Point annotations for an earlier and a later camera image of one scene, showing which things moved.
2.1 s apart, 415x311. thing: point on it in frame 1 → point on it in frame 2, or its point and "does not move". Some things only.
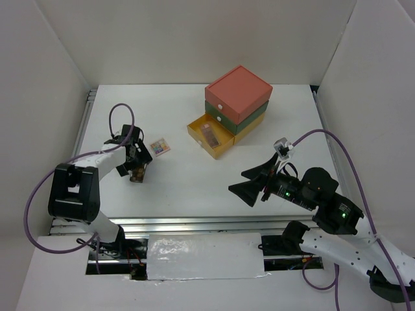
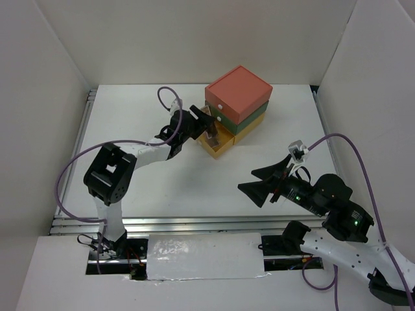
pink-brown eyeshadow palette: (209, 134) does not move
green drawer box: (229, 124) does not move
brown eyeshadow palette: (137, 174) → (212, 130)
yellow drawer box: (214, 138) does not move
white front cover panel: (204, 256) does not move
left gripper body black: (141, 158) → (194, 124)
